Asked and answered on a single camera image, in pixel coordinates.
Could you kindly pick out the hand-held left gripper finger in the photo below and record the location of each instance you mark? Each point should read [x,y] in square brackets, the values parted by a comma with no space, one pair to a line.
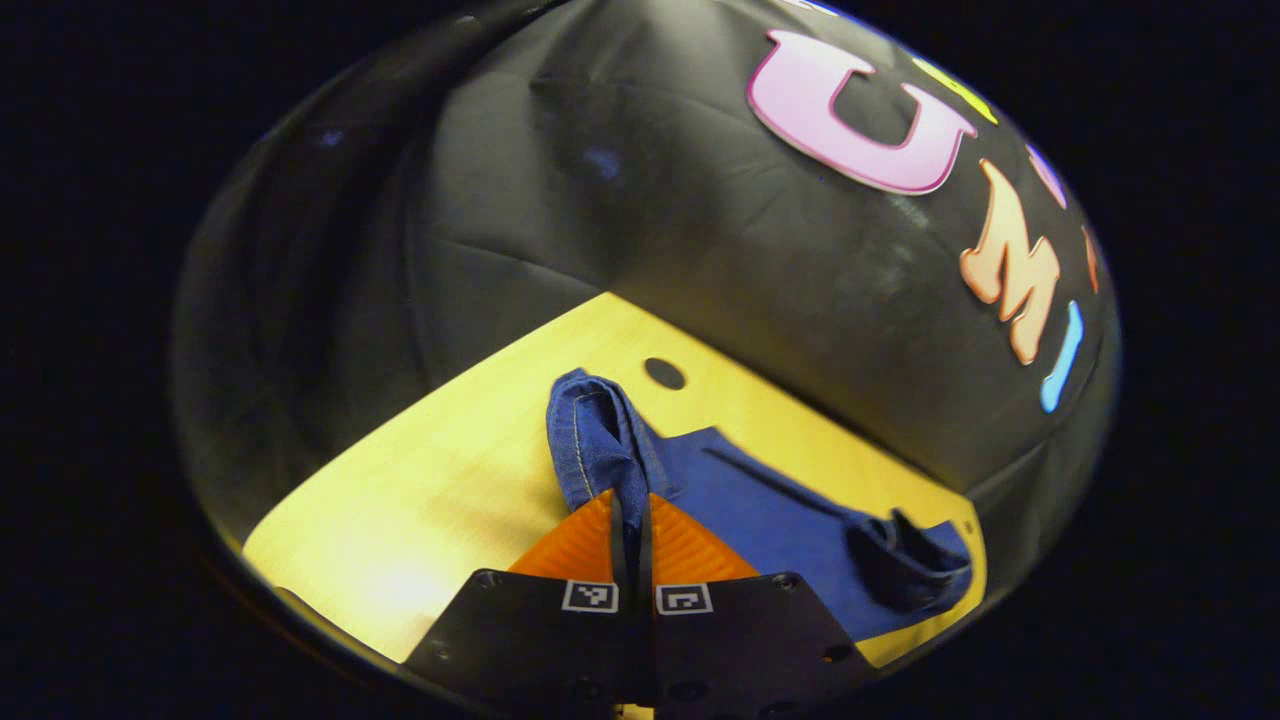
[644,555]
[622,560]

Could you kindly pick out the black backdrop cloth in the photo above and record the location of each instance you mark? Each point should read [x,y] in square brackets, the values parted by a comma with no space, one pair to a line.
[600,200]

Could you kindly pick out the blue denim jeans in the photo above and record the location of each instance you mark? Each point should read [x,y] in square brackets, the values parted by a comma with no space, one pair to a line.
[760,510]

